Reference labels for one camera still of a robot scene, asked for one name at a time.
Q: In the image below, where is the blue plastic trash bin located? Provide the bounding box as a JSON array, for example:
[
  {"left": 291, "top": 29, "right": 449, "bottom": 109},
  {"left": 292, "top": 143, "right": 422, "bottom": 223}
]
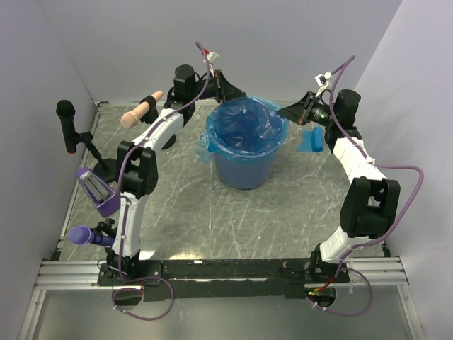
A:
[{"left": 205, "top": 99, "right": 289, "bottom": 191}]

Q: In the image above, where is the purple microphone on stand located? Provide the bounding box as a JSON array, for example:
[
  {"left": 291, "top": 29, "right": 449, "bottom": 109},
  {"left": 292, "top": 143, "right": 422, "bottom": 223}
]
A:
[{"left": 67, "top": 218, "right": 117, "bottom": 247}]

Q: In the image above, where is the purple clear box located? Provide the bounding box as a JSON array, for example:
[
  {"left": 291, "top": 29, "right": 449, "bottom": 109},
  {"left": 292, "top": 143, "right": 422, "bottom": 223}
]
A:
[{"left": 76, "top": 166, "right": 120, "bottom": 217}]

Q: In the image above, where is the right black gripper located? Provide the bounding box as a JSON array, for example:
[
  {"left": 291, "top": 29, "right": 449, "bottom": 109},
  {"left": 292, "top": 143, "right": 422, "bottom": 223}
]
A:
[{"left": 277, "top": 92, "right": 338, "bottom": 128}]

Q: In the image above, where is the blue trash bag roll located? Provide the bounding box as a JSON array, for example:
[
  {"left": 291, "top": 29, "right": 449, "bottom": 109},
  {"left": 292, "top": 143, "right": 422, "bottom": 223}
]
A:
[{"left": 297, "top": 127, "right": 324, "bottom": 153}]

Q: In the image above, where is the beige microphone on stand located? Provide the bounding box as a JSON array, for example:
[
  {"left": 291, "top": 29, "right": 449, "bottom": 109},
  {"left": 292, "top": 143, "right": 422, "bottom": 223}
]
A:
[{"left": 120, "top": 90, "right": 176, "bottom": 150}]

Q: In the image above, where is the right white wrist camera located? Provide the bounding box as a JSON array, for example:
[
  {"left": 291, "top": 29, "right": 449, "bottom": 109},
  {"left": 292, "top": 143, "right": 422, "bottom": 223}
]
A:
[{"left": 314, "top": 72, "right": 333, "bottom": 98}]

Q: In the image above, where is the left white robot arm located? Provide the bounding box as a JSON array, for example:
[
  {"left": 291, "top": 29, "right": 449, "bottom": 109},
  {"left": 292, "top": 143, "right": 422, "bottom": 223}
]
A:
[{"left": 107, "top": 64, "right": 246, "bottom": 285}]

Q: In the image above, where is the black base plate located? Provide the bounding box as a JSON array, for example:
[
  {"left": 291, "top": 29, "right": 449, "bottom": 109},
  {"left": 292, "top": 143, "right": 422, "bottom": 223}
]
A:
[{"left": 97, "top": 258, "right": 350, "bottom": 302}]

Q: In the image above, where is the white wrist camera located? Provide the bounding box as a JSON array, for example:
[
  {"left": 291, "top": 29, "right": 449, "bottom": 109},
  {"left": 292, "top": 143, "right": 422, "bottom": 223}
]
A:
[
  {"left": 201, "top": 48, "right": 220, "bottom": 77},
  {"left": 314, "top": 72, "right": 333, "bottom": 98}
]

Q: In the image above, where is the black microphone on stand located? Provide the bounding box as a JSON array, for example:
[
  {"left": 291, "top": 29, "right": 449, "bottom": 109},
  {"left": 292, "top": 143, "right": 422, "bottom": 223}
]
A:
[{"left": 56, "top": 100, "right": 116, "bottom": 183}]

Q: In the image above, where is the aluminium rail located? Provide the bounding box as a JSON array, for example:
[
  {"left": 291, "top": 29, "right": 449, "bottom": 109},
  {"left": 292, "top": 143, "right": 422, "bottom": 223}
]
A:
[{"left": 33, "top": 257, "right": 409, "bottom": 290}]

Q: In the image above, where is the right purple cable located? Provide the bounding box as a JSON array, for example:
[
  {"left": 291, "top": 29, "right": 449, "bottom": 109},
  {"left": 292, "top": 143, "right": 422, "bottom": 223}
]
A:
[{"left": 307, "top": 55, "right": 425, "bottom": 317}]

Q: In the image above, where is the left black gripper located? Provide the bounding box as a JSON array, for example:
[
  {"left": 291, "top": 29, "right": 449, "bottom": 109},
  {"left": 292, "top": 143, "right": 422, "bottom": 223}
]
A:
[{"left": 190, "top": 72, "right": 247, "bottom": 105}]

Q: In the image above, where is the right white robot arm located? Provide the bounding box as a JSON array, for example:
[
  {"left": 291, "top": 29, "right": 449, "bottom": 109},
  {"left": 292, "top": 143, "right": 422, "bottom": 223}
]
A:
[{"left": 278, "top": 89, "right": 401, "bottom": 282}]

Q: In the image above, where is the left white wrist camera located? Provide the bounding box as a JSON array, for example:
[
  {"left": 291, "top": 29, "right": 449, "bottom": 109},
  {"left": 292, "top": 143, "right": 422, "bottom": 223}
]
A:
[{"left": 201, "top": 48, "right": 220, "bottom": 77}]

